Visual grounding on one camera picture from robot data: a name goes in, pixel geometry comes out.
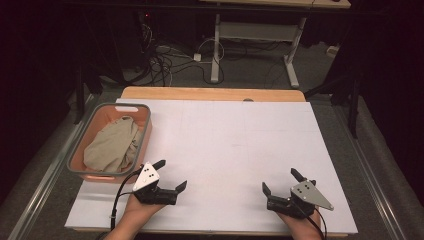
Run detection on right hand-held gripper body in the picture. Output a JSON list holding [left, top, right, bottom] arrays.
[[266, 179, 335, 220]]

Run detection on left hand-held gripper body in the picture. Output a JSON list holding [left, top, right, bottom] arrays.
[[132, 161, 178, 206]]

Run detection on person's right hand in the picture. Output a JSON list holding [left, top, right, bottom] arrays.
[[275, 208, 323, 238]]

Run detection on person's left hand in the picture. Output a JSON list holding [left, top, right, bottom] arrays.
[[123, 194, 167, 231]]

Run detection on orange basket with grey rim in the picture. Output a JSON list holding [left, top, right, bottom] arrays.
[[66, 102, 154, 184]]

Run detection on beige cloth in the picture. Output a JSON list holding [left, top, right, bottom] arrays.
[[82, 115, 143, 174]]

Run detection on white board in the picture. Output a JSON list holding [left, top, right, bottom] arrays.
[[64, 97, 359, 235]]

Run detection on wooden table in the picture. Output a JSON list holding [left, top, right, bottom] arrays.
[[71, 86, 350, 239]]

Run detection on black stand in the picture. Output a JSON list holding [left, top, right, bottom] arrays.
[[303, 71, 364, 140], [73, 58, 105, 125]]

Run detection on white-framed desk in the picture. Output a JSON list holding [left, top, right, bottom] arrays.
[[199, 0, 352, 90]]

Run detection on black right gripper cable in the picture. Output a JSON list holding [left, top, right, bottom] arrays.
[[293, 199, 328, 240]]

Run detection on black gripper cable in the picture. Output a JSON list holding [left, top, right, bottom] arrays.
[[109, 167, 145, 232], [293, 199, 328, 240]]

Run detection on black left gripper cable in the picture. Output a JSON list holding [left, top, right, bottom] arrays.
[[109, 167, 145, 232]]

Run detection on metal floor rail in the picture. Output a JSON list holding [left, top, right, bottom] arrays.
[[332, 102, 408, 240], [6, 94, 97, 240]]

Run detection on tangle of floor cables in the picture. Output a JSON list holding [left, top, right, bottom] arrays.
[[136, 13, 228, 87]]

